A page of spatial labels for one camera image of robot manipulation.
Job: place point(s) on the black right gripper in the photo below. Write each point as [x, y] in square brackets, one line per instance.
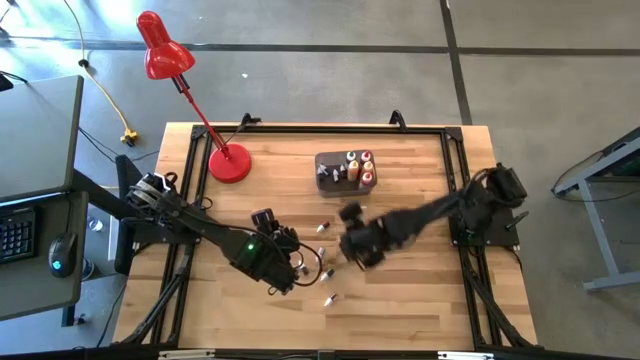
[362, 237]

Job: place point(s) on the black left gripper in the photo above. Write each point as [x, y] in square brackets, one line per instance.
[282, 240]

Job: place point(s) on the small dark dropper bottle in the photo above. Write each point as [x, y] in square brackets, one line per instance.
[343, 171]
[323, 226]

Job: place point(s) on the small blue dropper bottle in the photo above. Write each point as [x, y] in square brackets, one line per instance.
[303, 270]
[322, 170]

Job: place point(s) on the small green label dropper bottle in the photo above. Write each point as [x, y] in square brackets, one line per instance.
[327, 275]

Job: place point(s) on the small red dropper bottle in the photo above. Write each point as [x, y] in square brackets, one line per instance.
[330, 299]

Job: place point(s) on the large red food coloring bottle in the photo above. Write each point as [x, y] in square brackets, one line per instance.
[366, 156]
[366, 178]

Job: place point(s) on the large yellow food coloring bottle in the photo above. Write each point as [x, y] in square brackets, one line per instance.
[353, 171]

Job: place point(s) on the large orange food coloring bottle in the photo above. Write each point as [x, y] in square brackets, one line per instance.
[368, 166]

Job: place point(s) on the large green food coloring bottle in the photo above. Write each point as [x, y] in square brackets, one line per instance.
[351, 156]

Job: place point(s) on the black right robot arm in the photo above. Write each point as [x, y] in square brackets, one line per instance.
[425, 217]

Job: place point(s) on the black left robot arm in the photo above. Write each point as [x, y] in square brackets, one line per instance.
[210, 230]

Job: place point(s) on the grey plastic storage bin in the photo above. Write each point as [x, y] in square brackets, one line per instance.
[330, 187]

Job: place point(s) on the red desk lamp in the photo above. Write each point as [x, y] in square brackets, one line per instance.
[230, 165]

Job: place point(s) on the white aluminium profile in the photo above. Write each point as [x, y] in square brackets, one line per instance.
[465, 355]
[187, 355]

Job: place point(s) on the blue-grey metal table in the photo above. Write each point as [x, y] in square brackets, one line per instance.
[593, 225]

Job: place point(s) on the black computer mouse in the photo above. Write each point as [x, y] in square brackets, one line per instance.
[62, 255]

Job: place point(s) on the black keyboard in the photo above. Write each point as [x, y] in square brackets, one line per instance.
[17, 235]

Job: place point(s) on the dark grey desk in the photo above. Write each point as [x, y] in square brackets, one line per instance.
[35, 135]

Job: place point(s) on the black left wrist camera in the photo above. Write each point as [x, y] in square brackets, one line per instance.
[263, 219]

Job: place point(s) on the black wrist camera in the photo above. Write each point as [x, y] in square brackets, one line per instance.
[351, 214]
[263, 219]

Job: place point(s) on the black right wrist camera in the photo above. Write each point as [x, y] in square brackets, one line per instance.
[351, 214]

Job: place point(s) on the black aluminium table frame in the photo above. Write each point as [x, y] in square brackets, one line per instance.
[325, 129]

